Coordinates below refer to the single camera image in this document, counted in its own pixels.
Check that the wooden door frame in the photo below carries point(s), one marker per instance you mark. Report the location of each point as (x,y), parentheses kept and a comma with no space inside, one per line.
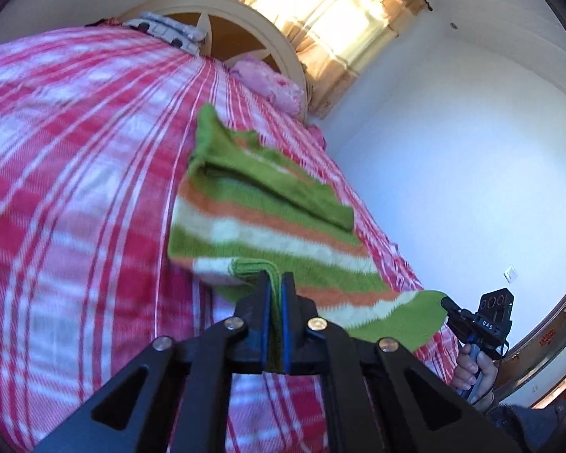
(547,321)

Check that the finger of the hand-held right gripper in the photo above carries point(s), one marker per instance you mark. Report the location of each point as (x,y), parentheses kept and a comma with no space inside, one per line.
(460,310)
(463,332)

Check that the yellow orange window curtain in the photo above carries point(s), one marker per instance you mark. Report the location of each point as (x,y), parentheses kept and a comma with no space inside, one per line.
(339,80)

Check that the green orange striped knit sweater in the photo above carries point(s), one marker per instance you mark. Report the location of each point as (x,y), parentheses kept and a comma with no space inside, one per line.
(264,231)

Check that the person's right hand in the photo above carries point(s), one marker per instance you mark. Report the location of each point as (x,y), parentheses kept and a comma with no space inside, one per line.
(483,380)

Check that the white wall socket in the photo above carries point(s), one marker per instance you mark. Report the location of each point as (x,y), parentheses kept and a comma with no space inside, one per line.
(510,273)

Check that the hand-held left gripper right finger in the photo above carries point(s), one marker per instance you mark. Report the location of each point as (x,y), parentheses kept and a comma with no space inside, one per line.
(286,330)

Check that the white blue patterned pillow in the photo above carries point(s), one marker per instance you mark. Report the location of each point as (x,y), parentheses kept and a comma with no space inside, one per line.
(170,28)

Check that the red plaid bed sheet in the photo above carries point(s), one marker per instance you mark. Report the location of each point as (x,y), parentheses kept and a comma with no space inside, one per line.
(75,174)

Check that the dark cloth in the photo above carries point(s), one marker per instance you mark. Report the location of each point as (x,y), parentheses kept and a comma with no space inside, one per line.
(98,21)

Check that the pink cloth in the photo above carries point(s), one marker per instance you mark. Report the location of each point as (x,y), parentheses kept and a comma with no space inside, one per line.
(317,134)

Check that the person's dark blue trouser leg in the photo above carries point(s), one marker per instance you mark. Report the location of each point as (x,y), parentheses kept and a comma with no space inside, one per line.
(528,429)

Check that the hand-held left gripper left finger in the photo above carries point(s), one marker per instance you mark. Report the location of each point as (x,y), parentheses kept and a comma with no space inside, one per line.
(265,330)

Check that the pink pillow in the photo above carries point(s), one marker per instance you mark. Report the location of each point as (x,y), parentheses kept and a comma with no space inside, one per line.
(269,82)

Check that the cream wooden headboard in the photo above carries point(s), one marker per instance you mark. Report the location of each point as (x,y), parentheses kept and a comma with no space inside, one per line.
(245,14)

